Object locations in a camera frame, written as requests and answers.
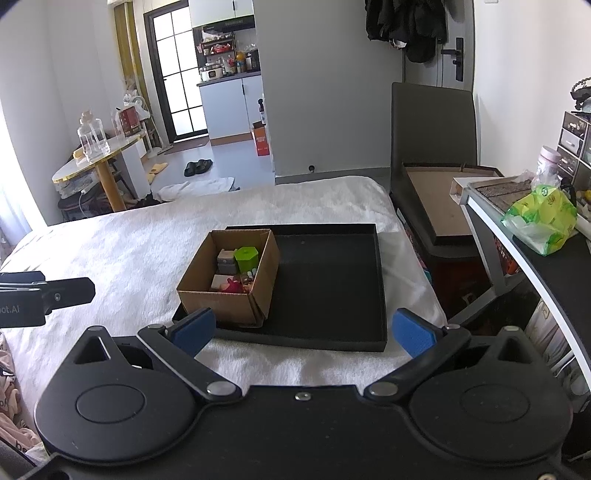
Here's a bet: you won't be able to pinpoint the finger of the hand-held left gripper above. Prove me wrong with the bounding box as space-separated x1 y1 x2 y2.
41 277 96 316

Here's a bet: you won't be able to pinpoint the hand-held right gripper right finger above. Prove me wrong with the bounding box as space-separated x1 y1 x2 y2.
364 308 550 399

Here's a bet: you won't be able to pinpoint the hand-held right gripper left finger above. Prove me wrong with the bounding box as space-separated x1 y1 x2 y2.
73 307 242 400

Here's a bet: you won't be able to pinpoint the brown cardboard box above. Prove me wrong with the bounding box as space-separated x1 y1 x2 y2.
176 228 281 329

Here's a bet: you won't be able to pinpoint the small grey box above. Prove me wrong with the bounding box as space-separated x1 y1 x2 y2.
216 248 239 274

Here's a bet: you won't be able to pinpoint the green hexagonal container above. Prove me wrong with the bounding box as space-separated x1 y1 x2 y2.
233 246 259 273

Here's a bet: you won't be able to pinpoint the black shallow tray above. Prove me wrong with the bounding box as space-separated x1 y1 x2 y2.
172 223 388 353

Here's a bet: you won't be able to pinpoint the white fluffy blanket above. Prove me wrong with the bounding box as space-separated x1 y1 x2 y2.
0 175 450 418

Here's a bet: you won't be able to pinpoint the dark low stool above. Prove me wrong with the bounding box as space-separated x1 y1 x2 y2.
57 182 114 223

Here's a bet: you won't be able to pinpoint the printed pink cloth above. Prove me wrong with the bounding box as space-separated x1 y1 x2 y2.
0 330 45 463

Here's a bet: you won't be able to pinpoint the white side cabinet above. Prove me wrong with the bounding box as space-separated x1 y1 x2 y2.
117 137 151 200

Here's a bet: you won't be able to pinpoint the white floor towel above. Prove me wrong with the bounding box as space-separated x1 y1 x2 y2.
156 176 241 203

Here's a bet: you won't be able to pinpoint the round table with wooden leg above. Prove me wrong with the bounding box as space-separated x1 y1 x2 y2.
51 134 142 213

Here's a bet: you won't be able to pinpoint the white-edged black desk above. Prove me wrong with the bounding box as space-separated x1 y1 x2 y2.
445 178 591 407

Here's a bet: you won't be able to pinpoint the clear glass bottle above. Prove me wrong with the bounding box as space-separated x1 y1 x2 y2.
76 112 111 162

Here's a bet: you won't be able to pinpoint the dark textured board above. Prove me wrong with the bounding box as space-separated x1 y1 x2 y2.
468 178 537 212

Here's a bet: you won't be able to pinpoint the green plastic bag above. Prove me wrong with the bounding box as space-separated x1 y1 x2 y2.
501 183 579 257

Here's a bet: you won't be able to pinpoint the grey doormat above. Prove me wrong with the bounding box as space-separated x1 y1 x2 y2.
163 143 211 156

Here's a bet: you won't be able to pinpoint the dark red box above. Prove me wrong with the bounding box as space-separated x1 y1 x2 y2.
120 104 142 138

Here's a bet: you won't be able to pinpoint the white standing fan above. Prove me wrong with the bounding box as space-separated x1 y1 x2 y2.
122 89 153 154

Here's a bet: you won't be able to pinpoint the orange cardboard box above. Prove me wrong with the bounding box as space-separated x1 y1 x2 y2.
251 121 271 157

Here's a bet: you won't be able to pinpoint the dark grey chair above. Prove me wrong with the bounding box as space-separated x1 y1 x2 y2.
390 82 479 197

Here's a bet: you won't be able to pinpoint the white kitchen cabinet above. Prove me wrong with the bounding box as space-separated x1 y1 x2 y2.
198 73 264 142

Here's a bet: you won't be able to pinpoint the black framed glass door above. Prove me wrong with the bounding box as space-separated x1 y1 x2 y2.
143 0 211 144

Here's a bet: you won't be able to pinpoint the small drawer organizer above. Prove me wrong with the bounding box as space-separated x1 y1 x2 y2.
556 110 591 179

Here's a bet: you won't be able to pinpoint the yellow curtain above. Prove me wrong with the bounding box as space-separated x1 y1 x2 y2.
113 4 142 93

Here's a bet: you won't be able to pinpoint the black range hood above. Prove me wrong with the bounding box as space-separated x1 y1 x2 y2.
200 14 256 33

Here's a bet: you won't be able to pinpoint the dark hanging clothes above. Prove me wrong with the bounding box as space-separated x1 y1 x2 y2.
364 0 449 64

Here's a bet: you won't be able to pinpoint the white upper cabinet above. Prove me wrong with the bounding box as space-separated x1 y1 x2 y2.
188 0 255 28

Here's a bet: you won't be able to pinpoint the grey entrance door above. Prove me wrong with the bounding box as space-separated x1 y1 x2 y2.
403 0 476 91

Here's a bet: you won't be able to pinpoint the black door handle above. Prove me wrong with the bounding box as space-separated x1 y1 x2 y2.
440 38 465 82

